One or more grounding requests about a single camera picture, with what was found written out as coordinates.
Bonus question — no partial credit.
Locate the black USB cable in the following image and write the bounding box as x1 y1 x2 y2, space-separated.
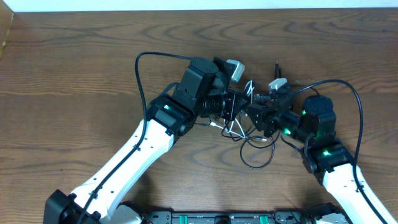
220 60 321 170

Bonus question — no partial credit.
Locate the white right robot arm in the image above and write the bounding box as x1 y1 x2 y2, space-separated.
244 90 396 223

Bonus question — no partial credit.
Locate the white USB cable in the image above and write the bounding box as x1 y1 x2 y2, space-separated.
210 80 256 139

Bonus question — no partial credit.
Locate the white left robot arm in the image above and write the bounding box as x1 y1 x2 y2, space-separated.
44 57 249 223

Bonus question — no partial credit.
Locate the black left camera cable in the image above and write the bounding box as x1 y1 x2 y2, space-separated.
76 51 193 224

